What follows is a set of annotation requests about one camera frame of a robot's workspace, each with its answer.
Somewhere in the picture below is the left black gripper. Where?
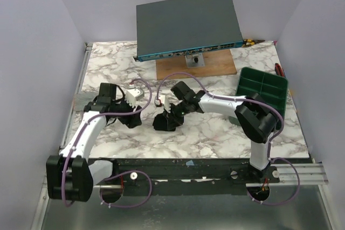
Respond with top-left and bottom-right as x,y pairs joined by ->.
112,94 -> 142,128

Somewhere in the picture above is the black underwear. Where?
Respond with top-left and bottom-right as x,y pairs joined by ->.
153,114 -> 178,131

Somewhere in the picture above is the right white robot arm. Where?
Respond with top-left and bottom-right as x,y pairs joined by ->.
169,81 -> 283,183

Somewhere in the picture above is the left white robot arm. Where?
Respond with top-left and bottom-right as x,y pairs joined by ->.
46,83 -> 144,202

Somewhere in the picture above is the grey striped underwear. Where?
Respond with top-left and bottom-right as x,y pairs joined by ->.
73,92 -> 96,112

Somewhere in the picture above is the brown plywood board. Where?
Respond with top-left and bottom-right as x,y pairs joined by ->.
156,49 -> 237,80

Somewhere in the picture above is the blue tape piece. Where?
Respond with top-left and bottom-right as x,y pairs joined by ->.
185,160 -> 195,166

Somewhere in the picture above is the green divided plastic tray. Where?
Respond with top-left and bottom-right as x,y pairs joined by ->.
235,67 -> 288,117

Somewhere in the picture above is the red black utility knife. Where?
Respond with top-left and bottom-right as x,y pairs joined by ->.
274,63 -> 286,78

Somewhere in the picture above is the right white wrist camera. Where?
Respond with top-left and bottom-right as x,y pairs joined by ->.
154,95 -> 171,113

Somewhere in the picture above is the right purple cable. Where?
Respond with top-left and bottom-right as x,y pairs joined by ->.
156,72 -> 300,207

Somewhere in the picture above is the purple cable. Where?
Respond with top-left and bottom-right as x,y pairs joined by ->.
156,72 -> 300,207
61,78 -> 153,209

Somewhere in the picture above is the grey metal stand bracket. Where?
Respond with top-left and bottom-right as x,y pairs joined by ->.
185,53 -> 205,68

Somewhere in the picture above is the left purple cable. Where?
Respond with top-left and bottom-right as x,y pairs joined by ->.
61,78 -> 153,209

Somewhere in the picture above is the black metal base rail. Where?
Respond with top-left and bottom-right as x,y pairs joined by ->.
96,158 -> 280,199

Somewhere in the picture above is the grey network switch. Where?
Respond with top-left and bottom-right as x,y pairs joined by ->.
134,0 -> 243,62

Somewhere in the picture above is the aluminium frame rail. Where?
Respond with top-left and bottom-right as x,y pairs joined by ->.
30,43 -> 93,229

